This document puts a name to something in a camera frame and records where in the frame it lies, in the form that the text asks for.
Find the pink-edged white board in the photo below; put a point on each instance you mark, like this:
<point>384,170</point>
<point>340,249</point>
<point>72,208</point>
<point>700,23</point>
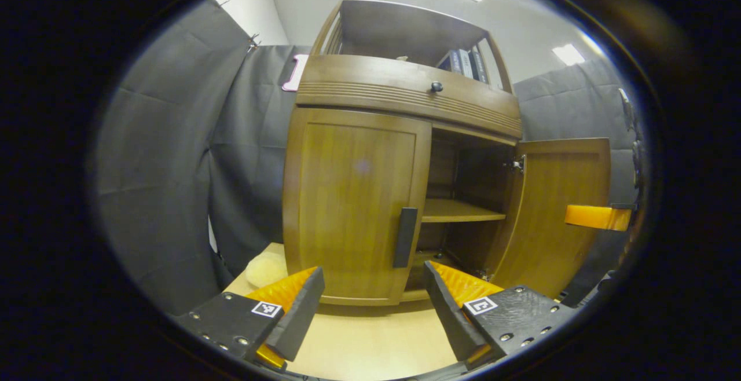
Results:
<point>295,74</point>

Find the small ceiling light panel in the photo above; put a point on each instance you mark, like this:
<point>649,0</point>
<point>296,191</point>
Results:
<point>568,55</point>

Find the cream round cushion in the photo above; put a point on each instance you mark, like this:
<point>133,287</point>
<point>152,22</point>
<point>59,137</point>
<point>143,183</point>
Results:
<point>266,269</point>

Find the wooden cabinet drawer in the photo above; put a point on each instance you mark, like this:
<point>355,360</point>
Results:
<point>376,88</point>

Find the dark blue book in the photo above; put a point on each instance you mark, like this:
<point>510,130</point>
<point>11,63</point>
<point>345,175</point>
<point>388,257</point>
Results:
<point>451,61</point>
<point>479,67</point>

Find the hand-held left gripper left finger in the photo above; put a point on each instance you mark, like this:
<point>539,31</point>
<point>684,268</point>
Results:
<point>304,311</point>

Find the wooden inner cabinet shelf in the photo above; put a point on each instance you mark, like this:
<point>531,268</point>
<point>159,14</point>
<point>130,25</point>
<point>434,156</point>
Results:
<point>457,212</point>

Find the wooden shoe cabinet door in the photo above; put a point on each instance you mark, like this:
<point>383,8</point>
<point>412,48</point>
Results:
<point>550,253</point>
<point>347,196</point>

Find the black round drawer knob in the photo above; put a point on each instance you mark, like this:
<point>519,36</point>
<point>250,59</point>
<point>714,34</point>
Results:
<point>436,87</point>

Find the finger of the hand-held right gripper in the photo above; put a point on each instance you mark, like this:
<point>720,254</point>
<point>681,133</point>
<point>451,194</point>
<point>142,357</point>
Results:
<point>596,218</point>

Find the metal door hinge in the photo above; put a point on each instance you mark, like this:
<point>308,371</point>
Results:
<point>517,164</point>
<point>483,275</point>

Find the grey spine book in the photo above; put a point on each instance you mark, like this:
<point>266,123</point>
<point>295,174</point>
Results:
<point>466,63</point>

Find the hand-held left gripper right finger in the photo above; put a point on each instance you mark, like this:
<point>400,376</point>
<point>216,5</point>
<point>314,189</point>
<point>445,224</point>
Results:
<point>448,311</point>

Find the wooden double-door shoe cabinet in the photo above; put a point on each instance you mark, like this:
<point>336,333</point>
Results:
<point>359,97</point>

